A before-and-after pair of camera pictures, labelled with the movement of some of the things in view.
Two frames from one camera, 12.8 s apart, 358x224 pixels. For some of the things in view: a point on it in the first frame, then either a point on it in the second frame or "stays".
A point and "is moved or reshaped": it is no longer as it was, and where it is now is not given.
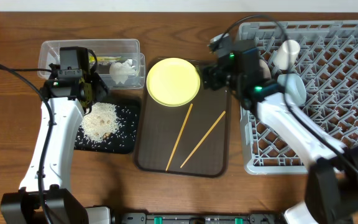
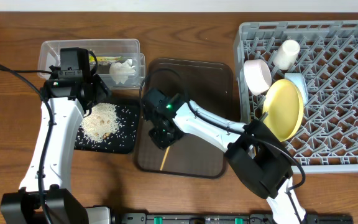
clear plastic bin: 120,63 stays
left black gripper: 96,88 stays
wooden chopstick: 179,139 to 167,152
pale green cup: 286,55 stays
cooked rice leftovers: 107,126 stays
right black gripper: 212,74 to 161,144
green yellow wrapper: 99,58 stays
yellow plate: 173,82 is moved or reshaped
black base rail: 253,218 stays
